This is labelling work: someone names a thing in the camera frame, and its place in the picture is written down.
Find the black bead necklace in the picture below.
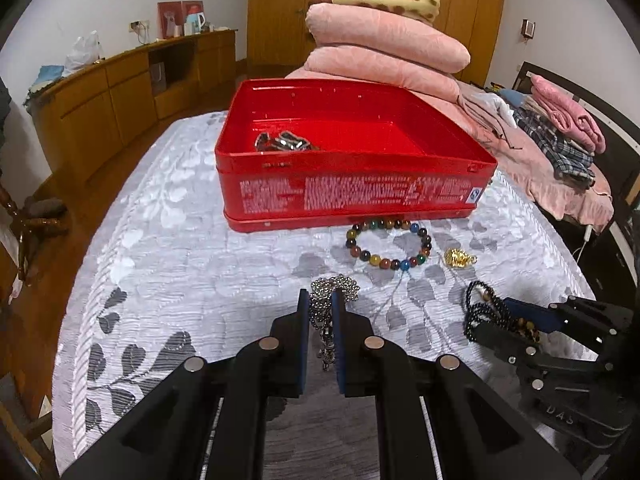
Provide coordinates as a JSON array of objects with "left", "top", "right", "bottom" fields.
[{"left": 462, "top": 278, "right": 542, "bottom": 345}]

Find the silver ball chain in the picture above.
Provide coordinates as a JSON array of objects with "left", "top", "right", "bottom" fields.
[{"left": 307, "top": 273, "right": 362, "bottom": 373}]

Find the silver wrist watch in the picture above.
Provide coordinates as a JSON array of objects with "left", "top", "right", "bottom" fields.
[{"left": 254, "top": 130, "right": 319, "bottom": 152}]

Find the gold pendant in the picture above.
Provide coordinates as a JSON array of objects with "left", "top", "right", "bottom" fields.
[{"left": 444, "top": 247, "right": 477, "bottom": 269}]

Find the white grey leaf bedspread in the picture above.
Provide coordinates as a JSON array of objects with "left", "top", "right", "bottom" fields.
[{"left": 53, "top": 113, "right": 592, "bottom": 469}]

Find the plaid shirt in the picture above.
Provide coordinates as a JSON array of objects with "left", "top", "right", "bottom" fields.
[{"left": 513, "top": 107, "right": 596, "bottom": 190}]

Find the pink bed sheet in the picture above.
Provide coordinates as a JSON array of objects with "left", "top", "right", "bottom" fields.
[{"left": 284, "top": 66, "right": 615, "bottom": 233}]

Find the folded pink garment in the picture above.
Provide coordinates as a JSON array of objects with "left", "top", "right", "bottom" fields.
[{"left": 529, "top": 75, "right": 606, "bottom": 154}]

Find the red tin box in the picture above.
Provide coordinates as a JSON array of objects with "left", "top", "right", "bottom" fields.
[{"left": 215, "top": 79, "right": 497, "bottom": 232}]

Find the lower pink pillow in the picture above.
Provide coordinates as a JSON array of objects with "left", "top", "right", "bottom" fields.
[{"left": 304, "top": 46, "right": 460, "bottom": 103}]

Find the pink pillow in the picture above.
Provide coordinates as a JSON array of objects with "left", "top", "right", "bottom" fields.
[
  {"left": 306, "top": 3, "right": 471, "bottom": 74},
  {"left": 304, "top": 46, "right": 460, "bottom": 103}
]

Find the wooden sideboard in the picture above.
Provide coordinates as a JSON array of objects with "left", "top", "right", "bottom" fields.
[{"left": 25, "top": 29, "right": 236, "bottom": 183}]

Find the upper pink pillow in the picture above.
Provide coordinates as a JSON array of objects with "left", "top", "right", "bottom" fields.
[{"left": 306, "top": 3, "right": 471, "bottom": 74}]

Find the yellow spotted blanket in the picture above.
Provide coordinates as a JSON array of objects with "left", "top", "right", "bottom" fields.
[{"left": 329, "top": 0, "right": 440, "bottom": 24}]

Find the white kettle red lid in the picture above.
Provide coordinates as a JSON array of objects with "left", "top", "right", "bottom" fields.
[{"left": 184, "top": 3, "right": 206, "bottom": 35}]

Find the white plastic bag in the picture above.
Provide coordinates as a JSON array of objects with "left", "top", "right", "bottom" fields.
[{"left": 62, "top": 30, "right": 103, "bottom": 77}]

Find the blue cloth on sideboard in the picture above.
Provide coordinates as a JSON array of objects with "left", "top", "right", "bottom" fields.
[{"left": 27, "top": 65, "right": 64, "bottom": 98}]

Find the white cable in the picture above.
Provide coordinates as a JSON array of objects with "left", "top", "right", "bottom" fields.
[{"left": 574, "top": 224, "right": 596, "bottom": 264}]

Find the multicolour bead bracelet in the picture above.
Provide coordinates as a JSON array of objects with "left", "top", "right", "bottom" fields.
[{"left": 344, "top": 216, "right": 434, "bottom": 272}]

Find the wall switch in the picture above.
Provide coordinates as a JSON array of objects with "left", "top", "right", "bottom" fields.
[{"left": 521, "top": 20, "right": 536, "bottom": 40}]

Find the wall power socket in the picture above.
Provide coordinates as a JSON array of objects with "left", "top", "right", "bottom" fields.
[{"left": 129, "top": 20, "right": 150, "bottom": 46}]

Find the red picture frame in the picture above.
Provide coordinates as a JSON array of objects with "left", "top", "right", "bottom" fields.
[{"left": 156, "top": 0, "right": 204, "bottom": 39}]

